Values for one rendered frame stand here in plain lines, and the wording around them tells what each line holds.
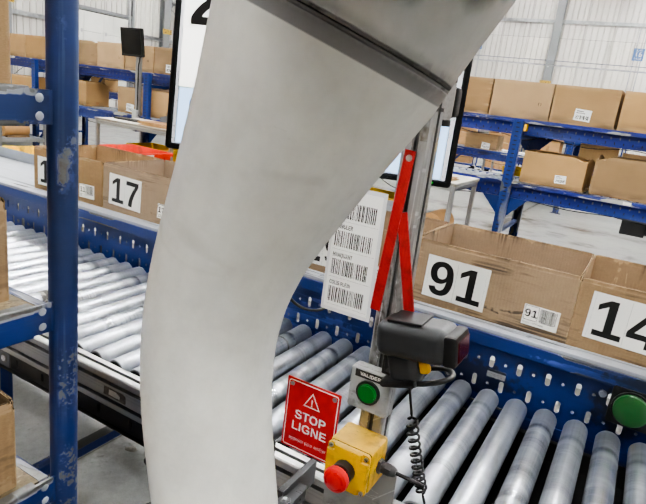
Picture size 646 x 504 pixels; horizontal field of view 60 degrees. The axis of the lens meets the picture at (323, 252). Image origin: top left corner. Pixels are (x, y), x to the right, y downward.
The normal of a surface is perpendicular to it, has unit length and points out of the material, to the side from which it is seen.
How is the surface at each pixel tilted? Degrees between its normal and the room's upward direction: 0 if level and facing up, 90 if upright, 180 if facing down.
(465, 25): 115
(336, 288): 90
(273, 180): 104
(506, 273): 90
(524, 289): 91
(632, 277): 90
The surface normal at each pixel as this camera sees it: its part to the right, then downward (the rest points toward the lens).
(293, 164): 0.07, 0.54
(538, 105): -0.48, 0.18
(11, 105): 0.86, 0.24
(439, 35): 0.49, 0.62
